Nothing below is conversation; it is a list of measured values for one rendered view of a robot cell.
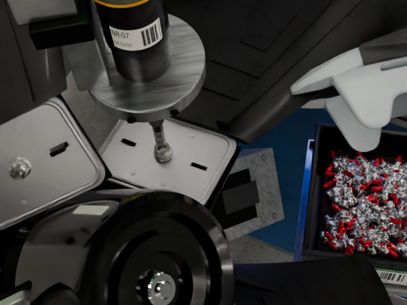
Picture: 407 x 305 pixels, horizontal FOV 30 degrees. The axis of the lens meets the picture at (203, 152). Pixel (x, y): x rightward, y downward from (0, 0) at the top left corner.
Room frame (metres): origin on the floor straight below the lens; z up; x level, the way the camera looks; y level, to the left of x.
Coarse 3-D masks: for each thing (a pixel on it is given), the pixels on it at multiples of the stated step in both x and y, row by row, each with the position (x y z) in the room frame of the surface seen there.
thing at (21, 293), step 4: (20, 292) 0.14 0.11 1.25; (24, 292) 0.14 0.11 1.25; (28, 292) 0.14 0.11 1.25; (12, 296) 0.14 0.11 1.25; (16, 296) 0.14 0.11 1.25; (20, 296) 0.14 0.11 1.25; (24, 296) 0.14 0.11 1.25; (28, 296) 0.14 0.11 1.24; (32, 296) 0.14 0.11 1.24; (4, 300) 0.14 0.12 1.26; (8, 300) 0.14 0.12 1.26; (12, 300) 0.14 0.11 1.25; (16, 300) 0.14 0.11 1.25; (20, 300) 0.14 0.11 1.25; (24, 300) 0.14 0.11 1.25; (28, 300) 0.14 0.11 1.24; (0, 304) 0.13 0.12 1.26; (4, 304) 0.13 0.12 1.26; (8, 304) 0.14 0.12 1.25; (12, 304) 0.14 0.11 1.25; (16, 304) 0.14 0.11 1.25; (20, 304) 0.14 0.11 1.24; (24, 304) 0.14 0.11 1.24; (28, 304) 0.14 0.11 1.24
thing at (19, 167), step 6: (12, 162) 0.22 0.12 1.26; (18, 162) 0.22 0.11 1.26; (24, 162) 0.22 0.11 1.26; (12, 168) 0.22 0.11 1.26; (18, 168) 0.22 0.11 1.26; (24, 168) 0.22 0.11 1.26; (30, 168) 0.22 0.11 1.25; (12, 174) 0.22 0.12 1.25; (18, 174) 0.22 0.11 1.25; (24, 174) 0.21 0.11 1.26
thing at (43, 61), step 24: (0, 0) 0.28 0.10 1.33; (0, 24) 0.27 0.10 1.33; (24, 24) 0.27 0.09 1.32; (0, 48) 0.26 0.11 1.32; (24, 48) 0.26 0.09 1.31; (48, 48) 0.26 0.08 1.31; (0, 72) 0.26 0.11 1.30; (24, 72) 0.25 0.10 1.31; (48, 72) 0.25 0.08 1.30; (0, 96) 0.25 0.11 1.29; (24, 96) 0.24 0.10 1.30; (48, 96) 0.24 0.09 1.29; (0, 120) 0.24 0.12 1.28
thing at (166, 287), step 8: (160, 272) 0.15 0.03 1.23; (152, 280) 0.15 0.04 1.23; (160, 280) 0.15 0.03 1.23; (168, 280) 0.15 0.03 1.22; (152, 288) 0.14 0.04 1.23; (160, 288) 0.14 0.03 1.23; (168, 288) 0.14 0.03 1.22; (152, 296) 0.14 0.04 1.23; (160, 296) 0.14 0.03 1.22; (168, 296) 0.14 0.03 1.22; (160, 304) 0.14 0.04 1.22
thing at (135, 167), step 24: (120, 120) 0.29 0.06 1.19; (168, 120) 0.28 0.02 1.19; (120, 144) 0.27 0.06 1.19; (144, 144) 0.26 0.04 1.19; (192, 144) 0.26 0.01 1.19; (216, 144) 0.25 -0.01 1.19; (120, 168) 0.24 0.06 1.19; (144, 168) 0.24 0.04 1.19; (168, 168) 0.24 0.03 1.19; (192, 168) 0.24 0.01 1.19; (216, 168) 0.23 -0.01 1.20; (192, 192) 0.22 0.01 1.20
